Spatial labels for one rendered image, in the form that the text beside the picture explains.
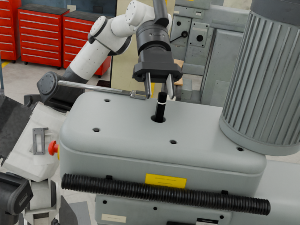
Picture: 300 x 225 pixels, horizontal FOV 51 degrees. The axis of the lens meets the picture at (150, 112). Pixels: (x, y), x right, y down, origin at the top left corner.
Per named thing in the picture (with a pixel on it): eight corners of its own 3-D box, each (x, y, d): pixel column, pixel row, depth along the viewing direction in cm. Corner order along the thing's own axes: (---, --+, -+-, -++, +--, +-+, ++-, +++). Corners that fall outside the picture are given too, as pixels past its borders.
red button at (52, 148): (46, 158, 81) (46, 145, 79) (51, 149, 84) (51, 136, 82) (59, 160, 81) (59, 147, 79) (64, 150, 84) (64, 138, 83)
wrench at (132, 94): (56, 86, 84) (56, 83, 84) (60, 81, 88) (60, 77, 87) (145, 100, 84) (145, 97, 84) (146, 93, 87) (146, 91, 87)
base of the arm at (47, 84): (27, 93, 117) (42, 109, 110) (43, 64, 115) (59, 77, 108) (59, 102, 129) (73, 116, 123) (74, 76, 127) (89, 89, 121)
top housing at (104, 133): (52, 193, 72) (51, 135, 64) (80, 132, 95) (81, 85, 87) (253, 219, 73) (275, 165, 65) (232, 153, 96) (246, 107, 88)
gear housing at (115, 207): (92, 226, 77) (94, 196, 73) (108, 164, 99) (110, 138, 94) (225, 243, 78) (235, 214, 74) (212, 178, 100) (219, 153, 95)
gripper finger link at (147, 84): (149, 100, 75) (146, 79, 79) (152, 93, 73) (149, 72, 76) (143, 100, 75) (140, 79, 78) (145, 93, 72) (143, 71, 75)
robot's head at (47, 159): (33, 162, 109) (33, 165, 100) (32, 133, 109) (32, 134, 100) (53, 160, 111) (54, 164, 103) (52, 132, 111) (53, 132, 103)
